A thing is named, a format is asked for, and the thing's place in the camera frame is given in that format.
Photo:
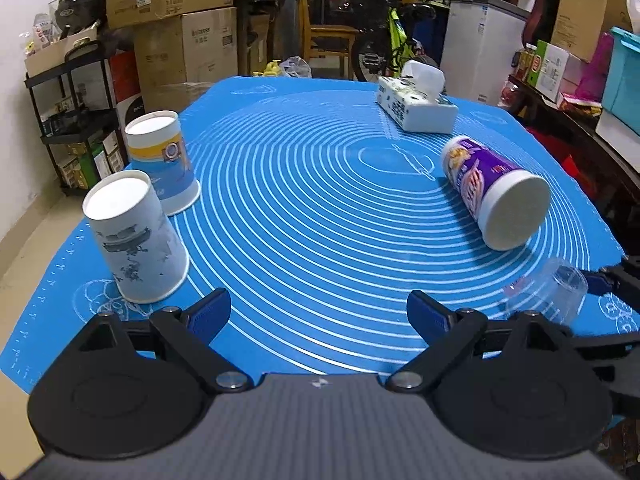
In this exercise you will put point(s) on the purple paper cup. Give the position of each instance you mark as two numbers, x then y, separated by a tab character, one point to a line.
507	202

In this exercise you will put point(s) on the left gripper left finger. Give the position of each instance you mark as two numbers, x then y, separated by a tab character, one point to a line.
185	338

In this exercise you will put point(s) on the blue silicone baking mat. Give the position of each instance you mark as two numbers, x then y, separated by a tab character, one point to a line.
319	216

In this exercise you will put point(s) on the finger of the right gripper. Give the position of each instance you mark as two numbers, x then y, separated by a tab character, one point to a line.
615	359
621	280

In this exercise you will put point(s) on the lower cardboard box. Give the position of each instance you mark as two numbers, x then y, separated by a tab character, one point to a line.
179	59

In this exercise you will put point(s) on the black metal shelf rack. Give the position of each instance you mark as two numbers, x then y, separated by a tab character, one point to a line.
79	109

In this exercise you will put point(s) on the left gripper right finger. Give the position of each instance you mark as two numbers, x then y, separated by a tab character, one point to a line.
450	337

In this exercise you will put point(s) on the green white carton box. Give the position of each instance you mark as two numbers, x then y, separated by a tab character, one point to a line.
554	71

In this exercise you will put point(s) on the tall cardboard box right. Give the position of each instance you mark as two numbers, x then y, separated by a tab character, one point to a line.
579	24

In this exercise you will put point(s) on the clear plastic cup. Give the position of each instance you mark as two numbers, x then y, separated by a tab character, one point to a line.
556	291

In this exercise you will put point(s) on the white grey paper cup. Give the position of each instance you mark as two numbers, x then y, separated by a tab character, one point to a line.
140	246

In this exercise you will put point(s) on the teal plastic storage bin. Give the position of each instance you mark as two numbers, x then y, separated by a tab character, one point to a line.
621	96

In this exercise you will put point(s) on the black green bicycle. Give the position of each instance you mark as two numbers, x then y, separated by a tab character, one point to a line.
385	41

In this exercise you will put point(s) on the wooden chair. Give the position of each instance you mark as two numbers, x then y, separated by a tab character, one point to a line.
320	41

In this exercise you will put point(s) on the blue yellow paper cup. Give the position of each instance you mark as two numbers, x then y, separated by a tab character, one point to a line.
156	146

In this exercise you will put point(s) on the white patterned tissue box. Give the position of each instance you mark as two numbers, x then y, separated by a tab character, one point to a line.
415	100

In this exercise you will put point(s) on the white chest freezer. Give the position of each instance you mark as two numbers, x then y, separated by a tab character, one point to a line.
481	39

